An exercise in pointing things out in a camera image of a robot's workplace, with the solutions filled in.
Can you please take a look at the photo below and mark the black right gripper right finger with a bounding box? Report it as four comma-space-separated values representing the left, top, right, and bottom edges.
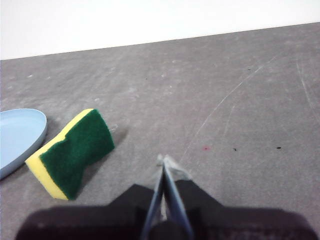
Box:
162, 154, 319, 240

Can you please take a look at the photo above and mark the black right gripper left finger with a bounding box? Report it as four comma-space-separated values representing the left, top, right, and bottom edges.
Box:
14, 154, 166, 240

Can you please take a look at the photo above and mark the yellow green scouring sponge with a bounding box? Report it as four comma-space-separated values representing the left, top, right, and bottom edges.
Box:
24, 107, 116, 201

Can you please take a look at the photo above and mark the light blue round plate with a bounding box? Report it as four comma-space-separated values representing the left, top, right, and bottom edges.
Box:
0, 108, 48, 181

